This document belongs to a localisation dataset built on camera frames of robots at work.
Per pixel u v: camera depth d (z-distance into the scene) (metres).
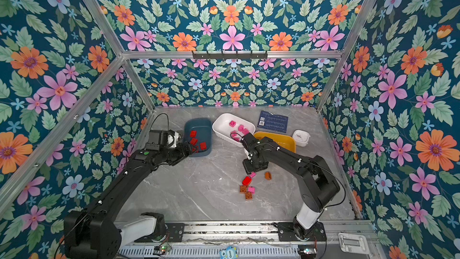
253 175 0.89
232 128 1.08
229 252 0.68
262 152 0.62
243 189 0.86
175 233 0.73
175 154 0.71
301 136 1.01
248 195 0.82
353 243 0.69
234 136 1.03
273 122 1.11
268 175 0.88
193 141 1.02
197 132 1.08
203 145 1.05
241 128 1.07
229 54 0.93
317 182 0.45
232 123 1.10
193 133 1.06
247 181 0.86
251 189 0.84
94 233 0.38
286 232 0.73
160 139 0.64
